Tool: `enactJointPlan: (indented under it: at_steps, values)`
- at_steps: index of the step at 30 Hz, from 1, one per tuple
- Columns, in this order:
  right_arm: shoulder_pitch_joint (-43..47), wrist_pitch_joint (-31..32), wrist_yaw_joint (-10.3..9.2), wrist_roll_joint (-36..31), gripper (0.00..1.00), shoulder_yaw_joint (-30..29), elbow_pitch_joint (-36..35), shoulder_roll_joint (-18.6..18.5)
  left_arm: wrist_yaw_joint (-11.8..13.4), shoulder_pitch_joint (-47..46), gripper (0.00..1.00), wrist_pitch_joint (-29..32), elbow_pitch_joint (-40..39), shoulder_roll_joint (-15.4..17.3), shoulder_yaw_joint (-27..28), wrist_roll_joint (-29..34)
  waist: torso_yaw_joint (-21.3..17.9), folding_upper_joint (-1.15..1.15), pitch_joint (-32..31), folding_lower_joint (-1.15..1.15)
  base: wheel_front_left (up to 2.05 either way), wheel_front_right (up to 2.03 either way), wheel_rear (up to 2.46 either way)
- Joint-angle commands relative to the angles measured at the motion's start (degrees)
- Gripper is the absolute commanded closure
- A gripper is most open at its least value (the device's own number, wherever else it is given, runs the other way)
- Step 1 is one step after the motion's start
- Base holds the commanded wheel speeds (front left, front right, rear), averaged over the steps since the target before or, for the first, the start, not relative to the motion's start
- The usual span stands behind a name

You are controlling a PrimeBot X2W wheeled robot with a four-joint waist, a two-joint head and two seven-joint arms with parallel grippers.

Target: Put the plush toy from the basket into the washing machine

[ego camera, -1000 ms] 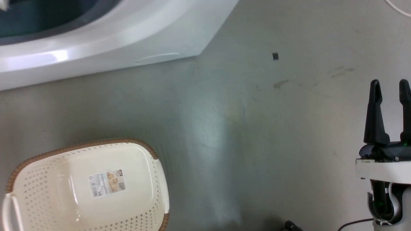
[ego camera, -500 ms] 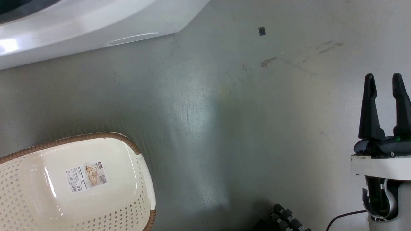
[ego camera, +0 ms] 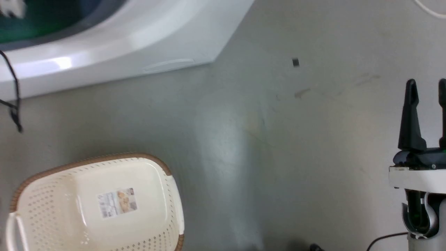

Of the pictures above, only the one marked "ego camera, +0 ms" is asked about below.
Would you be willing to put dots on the small dark floor tape mark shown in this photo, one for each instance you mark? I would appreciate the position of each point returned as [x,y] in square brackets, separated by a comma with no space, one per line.
[295,62]

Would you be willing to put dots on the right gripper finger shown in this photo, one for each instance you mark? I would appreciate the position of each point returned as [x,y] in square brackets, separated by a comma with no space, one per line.
[411,122]
[444,111]

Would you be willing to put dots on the white cloth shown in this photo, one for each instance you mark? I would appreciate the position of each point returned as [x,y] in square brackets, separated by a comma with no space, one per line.
[12,7]

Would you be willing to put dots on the printed paper basket label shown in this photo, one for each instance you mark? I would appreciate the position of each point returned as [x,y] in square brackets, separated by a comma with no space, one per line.
[117,203]

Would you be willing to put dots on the cream perforated laundry basket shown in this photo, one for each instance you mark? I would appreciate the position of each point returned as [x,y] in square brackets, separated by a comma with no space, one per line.
[62,209]

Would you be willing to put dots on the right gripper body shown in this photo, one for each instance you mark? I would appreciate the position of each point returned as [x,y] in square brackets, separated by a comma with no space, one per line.
[418,176]

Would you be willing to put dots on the white washing machine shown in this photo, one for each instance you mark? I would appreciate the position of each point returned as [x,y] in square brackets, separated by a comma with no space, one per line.
[146,38]

